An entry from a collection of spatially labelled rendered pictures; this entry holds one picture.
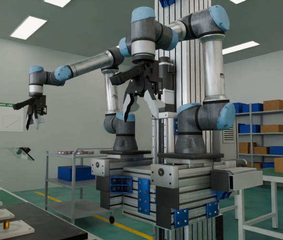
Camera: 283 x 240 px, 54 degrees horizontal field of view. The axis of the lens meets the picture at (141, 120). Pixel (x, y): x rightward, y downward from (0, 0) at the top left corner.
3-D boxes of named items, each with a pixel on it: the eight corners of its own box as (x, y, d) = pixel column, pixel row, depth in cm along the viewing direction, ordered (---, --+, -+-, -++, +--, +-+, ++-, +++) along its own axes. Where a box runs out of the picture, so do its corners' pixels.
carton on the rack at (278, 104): (270, 112, 676) (270, 102, 678) (286, 111, 649) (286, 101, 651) (263, 111, 650) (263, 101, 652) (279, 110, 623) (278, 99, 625)
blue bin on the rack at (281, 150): (277, 154, 659) (277, 145, 661) (293, 154, 633) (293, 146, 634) (269, 154, 632) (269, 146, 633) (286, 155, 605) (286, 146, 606)
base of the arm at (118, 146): (127, 149, 178) (127, 134, 179) (142, 150, 167) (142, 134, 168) (108, 150, 168) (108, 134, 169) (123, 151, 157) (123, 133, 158)
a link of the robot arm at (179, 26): (177, 18, 137) (112, 35, 102) (197, 11, 130) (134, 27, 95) (183, 41, 140) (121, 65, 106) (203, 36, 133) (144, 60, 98)
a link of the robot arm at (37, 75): (46, 66, 154) (30, 64, 149) (46, 85, 153) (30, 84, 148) (43, 69, 161) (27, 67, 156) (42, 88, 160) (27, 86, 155)
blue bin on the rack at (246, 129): (248, 133, 719) (248, 125, 720) (264, 133, 686) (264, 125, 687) (239, 133, 693) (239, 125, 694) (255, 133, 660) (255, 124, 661)
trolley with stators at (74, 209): (80, 210, 438) (81, 145, 445) (117, 225, 360) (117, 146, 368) (43, 216, 399) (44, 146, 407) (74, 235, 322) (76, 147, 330)
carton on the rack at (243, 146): (243, 152, 727) (243, 142, 729) (256, 153, 699) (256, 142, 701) (234, 153, 703) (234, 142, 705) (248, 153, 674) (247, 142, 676)
